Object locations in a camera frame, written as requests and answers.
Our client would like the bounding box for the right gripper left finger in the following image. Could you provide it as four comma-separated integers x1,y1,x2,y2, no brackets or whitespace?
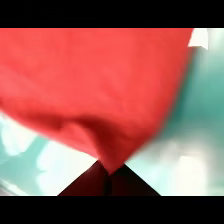
57,160,110,197

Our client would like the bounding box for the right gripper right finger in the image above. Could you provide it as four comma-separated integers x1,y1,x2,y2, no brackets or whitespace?
108,163,162,197

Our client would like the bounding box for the red T-shirt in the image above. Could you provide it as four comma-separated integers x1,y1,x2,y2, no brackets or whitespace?
0,27,195,176

